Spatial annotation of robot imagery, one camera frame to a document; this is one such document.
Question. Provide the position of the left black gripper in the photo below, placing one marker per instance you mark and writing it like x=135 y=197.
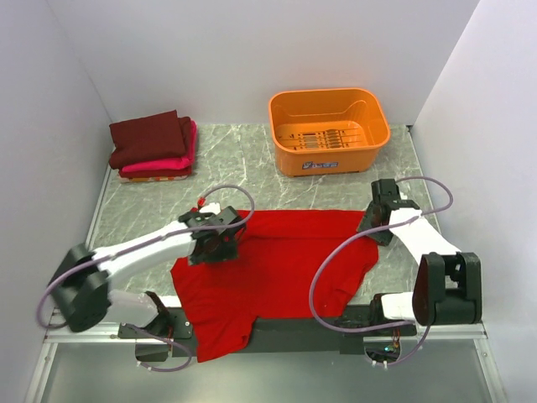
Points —
x=227 y=251

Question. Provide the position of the orange plastic basket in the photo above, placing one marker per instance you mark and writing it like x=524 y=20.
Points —
x=326 y=131

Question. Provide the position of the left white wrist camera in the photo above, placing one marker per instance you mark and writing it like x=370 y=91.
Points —
x=205 y=207

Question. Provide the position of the folded maroon t shirt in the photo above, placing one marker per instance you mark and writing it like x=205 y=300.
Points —
x=156 y=137

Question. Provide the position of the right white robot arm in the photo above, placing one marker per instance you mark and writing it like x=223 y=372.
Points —
x=448 y=285

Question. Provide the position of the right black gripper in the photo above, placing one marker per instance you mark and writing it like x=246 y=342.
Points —
x=366 y=222

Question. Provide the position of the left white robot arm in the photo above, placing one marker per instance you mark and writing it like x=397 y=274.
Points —
x=82 y=286

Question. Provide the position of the folded pink t shirt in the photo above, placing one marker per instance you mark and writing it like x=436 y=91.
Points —
x=181 y=164

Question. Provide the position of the red t shirt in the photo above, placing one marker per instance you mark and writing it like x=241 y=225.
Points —
x=278 y=257

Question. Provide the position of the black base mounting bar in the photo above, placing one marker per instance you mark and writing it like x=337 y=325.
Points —
x=266 y=336

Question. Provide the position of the aluminium rail frame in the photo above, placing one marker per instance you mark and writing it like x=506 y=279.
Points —
x=108 y=332

